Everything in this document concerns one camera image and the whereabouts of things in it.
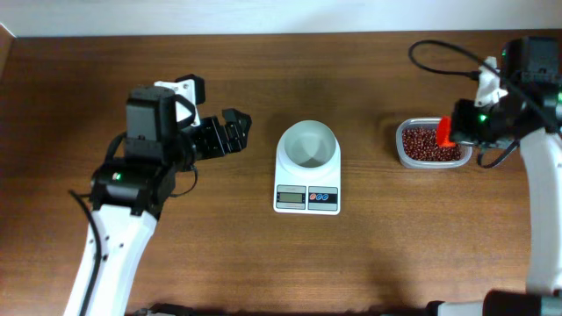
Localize red measuring scoop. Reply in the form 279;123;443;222
436;117;457;147

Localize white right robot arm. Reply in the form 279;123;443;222
425;37;561;315

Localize white bowl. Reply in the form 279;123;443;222
277;120;339;174

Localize red adzuki beans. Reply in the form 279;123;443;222
401;127;461;162

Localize white digital kitchen scale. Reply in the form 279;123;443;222
272;147;342;216

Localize clear plastic bean container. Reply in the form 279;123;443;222
396;118;472;169

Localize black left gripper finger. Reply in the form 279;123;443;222
222;108;252;132
220;124;247;154

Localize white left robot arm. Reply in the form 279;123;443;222
64;86;252;315

